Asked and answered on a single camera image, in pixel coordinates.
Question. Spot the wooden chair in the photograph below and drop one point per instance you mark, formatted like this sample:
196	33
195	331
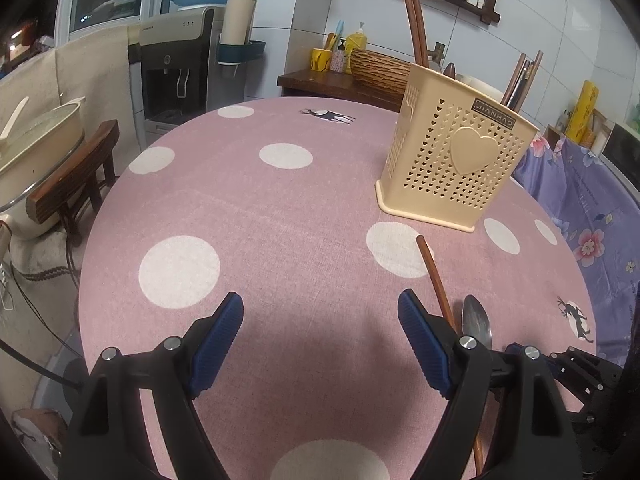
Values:
70	180

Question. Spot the yellow cup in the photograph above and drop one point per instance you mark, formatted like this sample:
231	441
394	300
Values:
321	61

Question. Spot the dark appliance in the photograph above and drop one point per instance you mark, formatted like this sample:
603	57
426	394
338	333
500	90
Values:
622	147

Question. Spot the dark wooden chopstick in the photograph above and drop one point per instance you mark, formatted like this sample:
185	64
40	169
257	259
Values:
512	80

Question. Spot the grey water dispenser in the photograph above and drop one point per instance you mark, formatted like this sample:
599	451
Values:
175	70

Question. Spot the cream cooking pot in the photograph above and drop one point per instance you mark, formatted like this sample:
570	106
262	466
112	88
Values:
40	145

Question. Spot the yellow package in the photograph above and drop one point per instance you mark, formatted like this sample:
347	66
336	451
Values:
582	110

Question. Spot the beige plastic utensil holder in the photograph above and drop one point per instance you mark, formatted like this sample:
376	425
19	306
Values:
440	160

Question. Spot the pink patterned cup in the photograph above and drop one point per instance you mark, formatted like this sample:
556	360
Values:
338	62

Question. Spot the brown faucet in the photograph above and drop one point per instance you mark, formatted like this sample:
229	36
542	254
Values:
437	55

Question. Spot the purple floral cloth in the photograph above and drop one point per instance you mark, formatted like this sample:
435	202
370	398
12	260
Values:
585	210

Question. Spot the dark chopstick with yellow band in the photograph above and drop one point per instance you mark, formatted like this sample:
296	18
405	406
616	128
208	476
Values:
521	87

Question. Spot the metal spoon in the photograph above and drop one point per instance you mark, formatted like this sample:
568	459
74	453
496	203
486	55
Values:
476	320

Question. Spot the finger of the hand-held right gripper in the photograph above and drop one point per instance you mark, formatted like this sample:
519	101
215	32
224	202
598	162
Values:
585	375

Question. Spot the yellow soap bottle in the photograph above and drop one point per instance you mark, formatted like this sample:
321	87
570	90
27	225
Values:
356	45

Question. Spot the white bowl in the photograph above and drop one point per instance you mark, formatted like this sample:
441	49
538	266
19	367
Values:
480	85

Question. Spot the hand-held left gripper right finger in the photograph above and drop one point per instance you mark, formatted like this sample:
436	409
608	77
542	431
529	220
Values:
425	345

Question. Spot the wicker pattern basin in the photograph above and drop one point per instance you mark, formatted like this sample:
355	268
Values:
380	70

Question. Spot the pink polka dot tablecloth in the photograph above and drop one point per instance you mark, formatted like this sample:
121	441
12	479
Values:
280	220

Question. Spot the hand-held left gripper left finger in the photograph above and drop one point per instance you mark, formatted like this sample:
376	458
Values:
217	345

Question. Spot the white ladle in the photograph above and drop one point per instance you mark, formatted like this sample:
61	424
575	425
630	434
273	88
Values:
12	122

